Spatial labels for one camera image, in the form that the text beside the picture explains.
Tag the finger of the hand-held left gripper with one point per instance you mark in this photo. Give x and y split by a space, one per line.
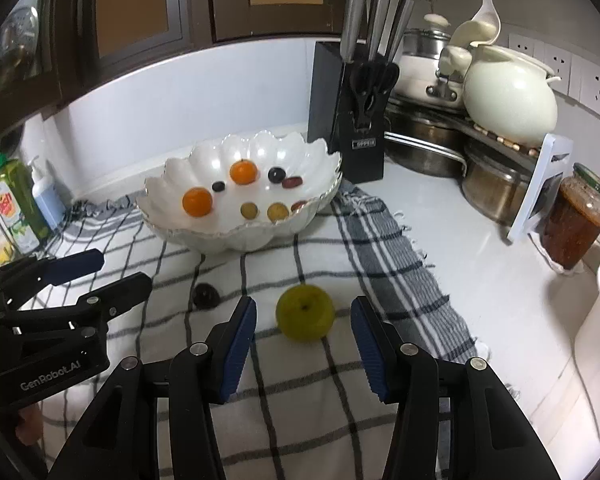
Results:
75 264
125 290

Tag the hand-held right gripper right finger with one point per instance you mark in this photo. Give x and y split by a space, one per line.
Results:
372 355

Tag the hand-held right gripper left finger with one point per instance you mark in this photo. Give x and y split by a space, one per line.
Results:
237 350

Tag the dark purple plum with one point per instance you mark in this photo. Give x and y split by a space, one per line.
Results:
277 174
205 295

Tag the green apple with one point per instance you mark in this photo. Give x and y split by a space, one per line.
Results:
305 312

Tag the orange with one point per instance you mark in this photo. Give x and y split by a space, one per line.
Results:
197 201
243 171

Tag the white scalloped ceramic bowl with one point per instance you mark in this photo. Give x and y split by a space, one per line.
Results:
180 175

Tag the small black round fruit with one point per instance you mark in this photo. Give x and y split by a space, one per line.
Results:
219 186

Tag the small green round fruit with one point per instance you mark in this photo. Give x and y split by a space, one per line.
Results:
250 210
277 212

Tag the red date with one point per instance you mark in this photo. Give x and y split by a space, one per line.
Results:
293 183
298 205

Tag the person's left hand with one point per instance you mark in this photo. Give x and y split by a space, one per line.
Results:
27 422

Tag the light blue pump bottle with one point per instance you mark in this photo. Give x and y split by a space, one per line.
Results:
47 200

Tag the green dish soap bottle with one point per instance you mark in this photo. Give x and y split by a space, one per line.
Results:
15 200

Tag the white checked cloth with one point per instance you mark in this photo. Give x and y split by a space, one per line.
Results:
320 270

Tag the small steel pot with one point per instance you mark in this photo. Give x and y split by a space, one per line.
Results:
490 185

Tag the large steel pot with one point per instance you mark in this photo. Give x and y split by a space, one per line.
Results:
420 145

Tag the glass cabinet door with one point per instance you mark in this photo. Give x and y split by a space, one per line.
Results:
15 45

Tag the white plastic stand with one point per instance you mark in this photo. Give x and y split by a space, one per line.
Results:
535 195

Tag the glass jar of sauce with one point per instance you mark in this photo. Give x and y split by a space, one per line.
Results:
575 220

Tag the black knife block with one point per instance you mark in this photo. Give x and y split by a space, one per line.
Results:
325 110

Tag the wooden bead trivet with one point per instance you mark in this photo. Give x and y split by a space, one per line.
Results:
505 142

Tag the pot with steel lid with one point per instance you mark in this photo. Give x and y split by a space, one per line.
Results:
420 75

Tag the cream ceramic pot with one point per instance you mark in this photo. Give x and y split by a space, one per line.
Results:
510 95

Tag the white ladle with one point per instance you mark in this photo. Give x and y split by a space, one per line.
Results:
475 32

